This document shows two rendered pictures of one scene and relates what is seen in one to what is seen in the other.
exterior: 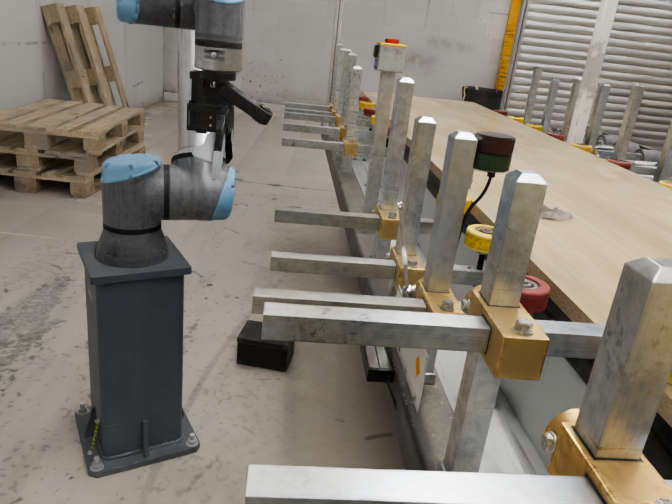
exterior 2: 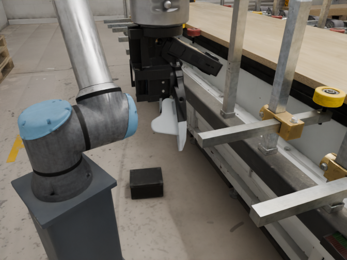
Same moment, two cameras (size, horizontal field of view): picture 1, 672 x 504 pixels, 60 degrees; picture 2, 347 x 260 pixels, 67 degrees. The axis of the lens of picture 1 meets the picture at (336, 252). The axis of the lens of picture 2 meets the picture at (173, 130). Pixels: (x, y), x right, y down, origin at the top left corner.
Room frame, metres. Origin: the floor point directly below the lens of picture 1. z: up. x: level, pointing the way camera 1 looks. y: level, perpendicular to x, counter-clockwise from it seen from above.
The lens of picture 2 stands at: (0.75, 0.35, 1.21)
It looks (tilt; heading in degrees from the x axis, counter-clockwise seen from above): 31 degrees down; 346
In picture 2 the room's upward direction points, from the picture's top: straight up
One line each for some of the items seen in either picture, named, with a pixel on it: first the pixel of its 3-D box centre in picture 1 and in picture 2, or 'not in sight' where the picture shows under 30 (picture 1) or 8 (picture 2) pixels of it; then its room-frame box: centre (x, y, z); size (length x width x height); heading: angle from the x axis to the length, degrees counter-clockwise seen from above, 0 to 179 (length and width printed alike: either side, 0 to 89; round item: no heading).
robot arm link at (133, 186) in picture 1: (135, 189); (53, 133); (1.50, 0.55, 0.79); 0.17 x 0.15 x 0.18; 109
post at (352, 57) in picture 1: (346, 110); not in sight; (2.61, 0.02, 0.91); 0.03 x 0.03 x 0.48; 6
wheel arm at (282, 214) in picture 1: (367, 222); (268, 127); (1.32, -0.07, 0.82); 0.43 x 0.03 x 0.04; 96
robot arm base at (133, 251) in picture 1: (132, 237); (60, 169); (1.49, 0.56, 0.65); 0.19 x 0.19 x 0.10
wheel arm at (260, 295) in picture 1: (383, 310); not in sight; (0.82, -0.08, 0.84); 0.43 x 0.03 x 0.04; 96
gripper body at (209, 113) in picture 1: (212, 102); (157, 62); (1.19, 0.28, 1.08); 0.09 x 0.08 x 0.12; 92
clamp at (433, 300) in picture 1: (437, 307); not in sight; (0.85, -0.17, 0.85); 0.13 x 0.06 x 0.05; 6
